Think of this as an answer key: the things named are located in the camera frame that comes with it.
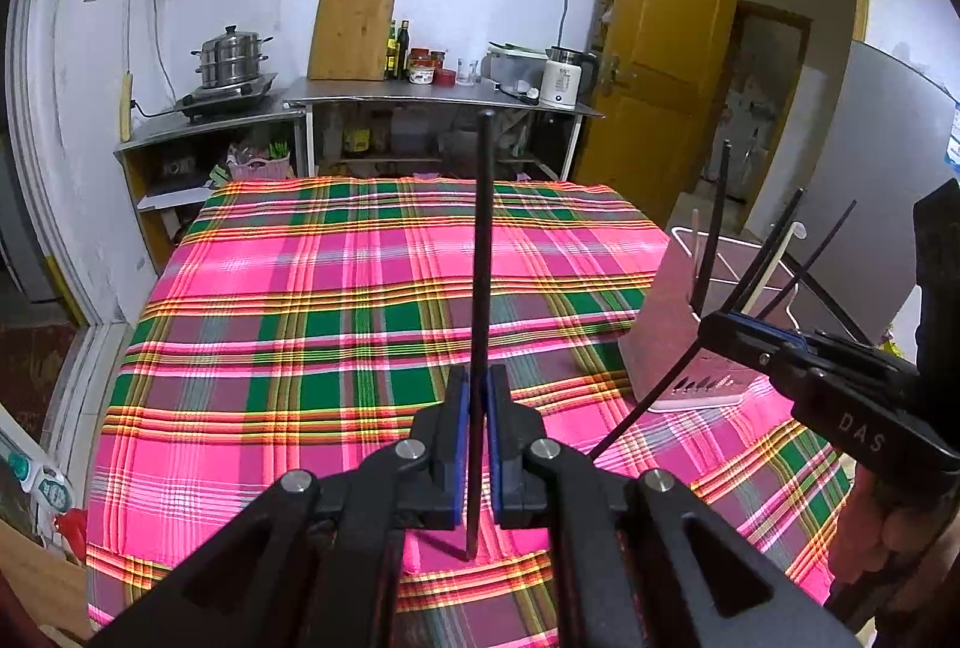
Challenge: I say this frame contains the white electric kettle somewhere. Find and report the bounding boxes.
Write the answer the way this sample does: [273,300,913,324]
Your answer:
[540,46,601,110]

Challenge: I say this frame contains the yellow wooden door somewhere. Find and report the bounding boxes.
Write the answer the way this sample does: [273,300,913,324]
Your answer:
[574,0,745,230]

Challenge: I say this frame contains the grey refrigerator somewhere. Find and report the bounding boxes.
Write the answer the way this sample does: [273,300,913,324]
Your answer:
[772,39,960,350]

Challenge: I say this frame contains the wooden cutting board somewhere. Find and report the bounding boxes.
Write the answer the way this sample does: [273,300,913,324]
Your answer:
[307,0,399,83]

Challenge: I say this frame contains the red lidded jars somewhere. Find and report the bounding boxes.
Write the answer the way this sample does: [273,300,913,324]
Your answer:
[409,48,444,86]

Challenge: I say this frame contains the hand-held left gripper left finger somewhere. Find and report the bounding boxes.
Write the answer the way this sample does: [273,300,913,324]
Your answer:
[90,367,471,648]

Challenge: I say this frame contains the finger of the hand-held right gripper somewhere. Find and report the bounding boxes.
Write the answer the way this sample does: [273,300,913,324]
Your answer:
[696,309,809,395]
[748,315,914,373]

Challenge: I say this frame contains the low steel cabinet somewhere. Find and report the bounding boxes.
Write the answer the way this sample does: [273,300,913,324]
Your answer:
[114,108,309,275]

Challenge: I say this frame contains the black induction cooker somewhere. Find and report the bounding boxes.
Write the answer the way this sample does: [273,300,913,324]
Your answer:
[174,72,281,125]

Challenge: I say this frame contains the person's right hand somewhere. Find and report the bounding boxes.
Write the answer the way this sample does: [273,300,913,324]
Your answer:
[831,470,960,613]

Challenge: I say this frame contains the pink plaid tablecloth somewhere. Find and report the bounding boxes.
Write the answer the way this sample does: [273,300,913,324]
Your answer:
[86,175,854,648]

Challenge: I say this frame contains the pink basket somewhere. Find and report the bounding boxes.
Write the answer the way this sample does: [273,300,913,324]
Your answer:
[226,154,294,182]

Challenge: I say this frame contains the pink utensil holder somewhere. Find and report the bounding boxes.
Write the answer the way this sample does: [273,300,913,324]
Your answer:
[616,226,807,413]

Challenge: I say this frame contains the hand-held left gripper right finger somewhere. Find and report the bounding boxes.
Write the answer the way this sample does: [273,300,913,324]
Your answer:
[487,365,848,648]

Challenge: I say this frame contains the steel steamer pot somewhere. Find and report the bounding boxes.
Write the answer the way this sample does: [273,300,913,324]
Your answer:
[190,24,273,91]

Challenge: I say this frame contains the tall steel table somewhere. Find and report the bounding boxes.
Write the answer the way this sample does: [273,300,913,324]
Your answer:
[283,76,607,184]

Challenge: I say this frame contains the white green package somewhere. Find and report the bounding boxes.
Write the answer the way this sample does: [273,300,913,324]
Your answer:
[0,406,77,530]

